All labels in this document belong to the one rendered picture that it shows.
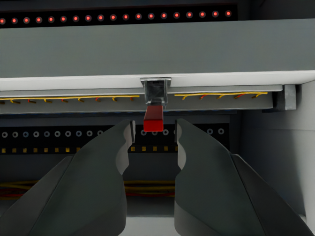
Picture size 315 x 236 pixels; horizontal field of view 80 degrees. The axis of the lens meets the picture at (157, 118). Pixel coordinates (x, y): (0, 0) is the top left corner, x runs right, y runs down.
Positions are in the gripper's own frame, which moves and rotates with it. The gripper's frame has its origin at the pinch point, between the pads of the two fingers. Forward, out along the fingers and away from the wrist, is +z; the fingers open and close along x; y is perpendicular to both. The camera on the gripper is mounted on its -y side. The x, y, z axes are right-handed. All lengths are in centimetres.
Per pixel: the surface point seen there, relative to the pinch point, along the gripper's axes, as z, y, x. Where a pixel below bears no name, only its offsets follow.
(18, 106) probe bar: 10.4, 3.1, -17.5
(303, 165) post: 5.2, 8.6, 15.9
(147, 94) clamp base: 4.8, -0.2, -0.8
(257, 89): 8.9, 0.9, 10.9
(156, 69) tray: 5.0, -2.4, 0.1
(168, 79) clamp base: 5.4, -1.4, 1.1
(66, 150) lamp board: 17.3, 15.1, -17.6
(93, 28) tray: 6.9, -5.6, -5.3
